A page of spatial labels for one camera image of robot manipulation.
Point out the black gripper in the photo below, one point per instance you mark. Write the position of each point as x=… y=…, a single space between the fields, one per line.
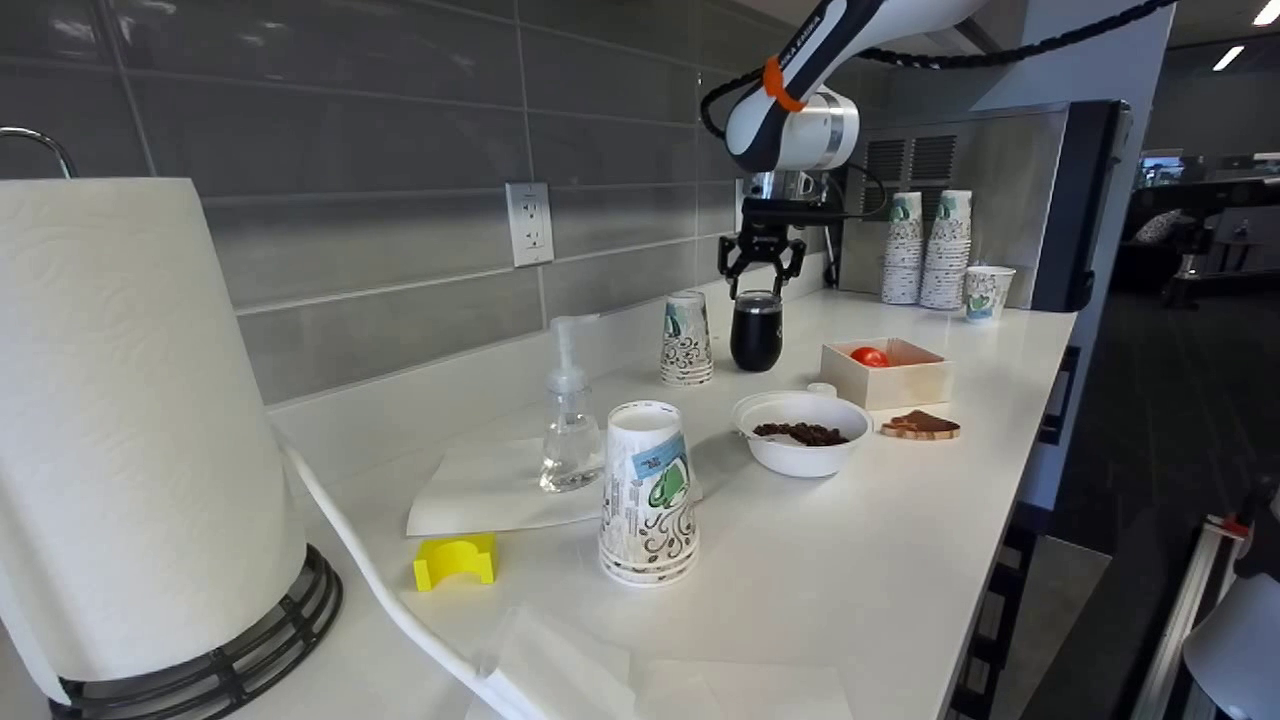
x=773 y=224

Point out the red toy egg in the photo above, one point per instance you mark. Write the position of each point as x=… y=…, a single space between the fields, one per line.
x=871 y=358

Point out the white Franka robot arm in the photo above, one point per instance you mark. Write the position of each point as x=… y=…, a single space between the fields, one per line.
x=801 y=126

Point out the black flask tumbler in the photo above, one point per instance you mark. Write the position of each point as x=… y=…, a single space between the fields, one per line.
x=757 y=343

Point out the patterned paper cup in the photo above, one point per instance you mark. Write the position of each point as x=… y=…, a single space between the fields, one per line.
x=687 y=343
x=989 y=293
x=644 y=505

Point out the brown coffee beans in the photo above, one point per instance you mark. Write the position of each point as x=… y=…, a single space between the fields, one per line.
x=801 y=434

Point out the white bowl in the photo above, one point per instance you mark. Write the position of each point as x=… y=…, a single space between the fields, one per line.
x=801 y=462

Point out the clear pump bottle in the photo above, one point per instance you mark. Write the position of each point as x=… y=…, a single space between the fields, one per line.
x=571 y=455

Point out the black tall panel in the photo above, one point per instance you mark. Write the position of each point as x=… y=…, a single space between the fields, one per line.
x=1082 y=201

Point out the white napkin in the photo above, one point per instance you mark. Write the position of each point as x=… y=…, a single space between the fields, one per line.
x=467 y=502

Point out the computer monitor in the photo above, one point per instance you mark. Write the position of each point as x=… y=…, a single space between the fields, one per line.
x=1161 y=170

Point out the small yellow plastic object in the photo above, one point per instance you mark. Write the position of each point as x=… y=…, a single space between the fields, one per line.
x=454 y=563

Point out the white tripod leg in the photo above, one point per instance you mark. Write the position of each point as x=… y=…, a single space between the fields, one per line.
x=1181 y=625

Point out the grey lamp shade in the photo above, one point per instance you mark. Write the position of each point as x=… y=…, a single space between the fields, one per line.
x=1242 y=660

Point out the black paper towel holder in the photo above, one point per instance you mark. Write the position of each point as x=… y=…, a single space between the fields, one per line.
x=253 y=660

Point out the white paper towel roll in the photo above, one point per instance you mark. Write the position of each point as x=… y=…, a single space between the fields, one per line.
x=132 y=426

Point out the grey metal curved bar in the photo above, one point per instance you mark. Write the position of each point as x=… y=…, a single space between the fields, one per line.
x=43 y=134

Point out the white wall outlet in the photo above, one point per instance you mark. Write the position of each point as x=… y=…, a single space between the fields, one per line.
x=528 y=224

